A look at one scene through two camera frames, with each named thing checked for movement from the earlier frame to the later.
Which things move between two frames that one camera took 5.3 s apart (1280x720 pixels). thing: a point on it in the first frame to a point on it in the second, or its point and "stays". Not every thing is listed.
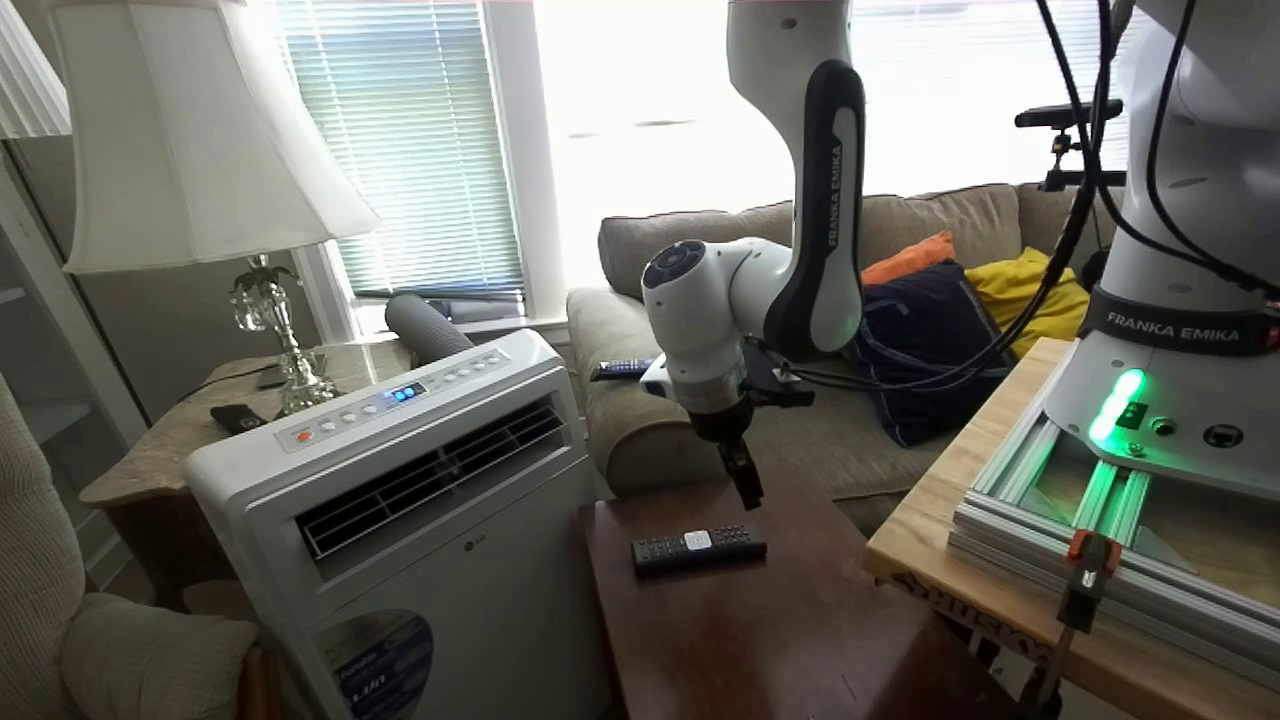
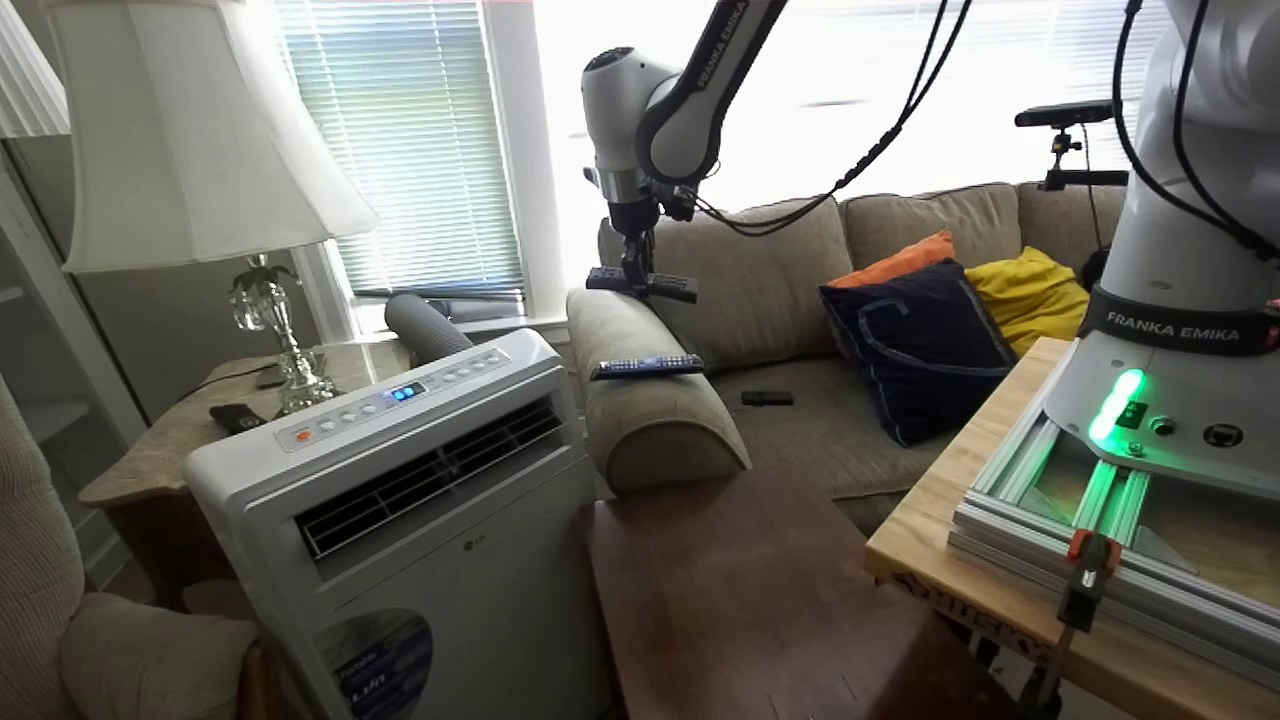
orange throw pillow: x=916 y=255 stays
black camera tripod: x=1064 y=118 stays
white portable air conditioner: x=433 y=550 stays
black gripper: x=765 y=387 to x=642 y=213
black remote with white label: x=698 y=550 to x=642 y=280
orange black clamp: x=1094 y=560 stays
